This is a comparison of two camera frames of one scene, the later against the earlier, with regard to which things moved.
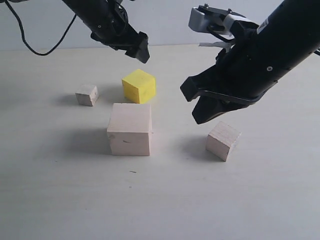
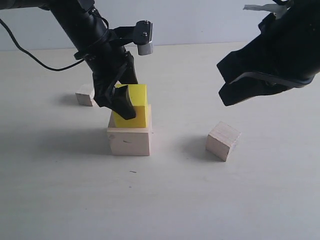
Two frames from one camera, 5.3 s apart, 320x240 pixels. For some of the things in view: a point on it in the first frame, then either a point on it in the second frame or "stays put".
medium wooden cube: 221,139 stays put
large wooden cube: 129,130 stays put
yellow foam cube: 139,86 -> 138,95
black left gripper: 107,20 -> 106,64
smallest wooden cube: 87,95 stays put
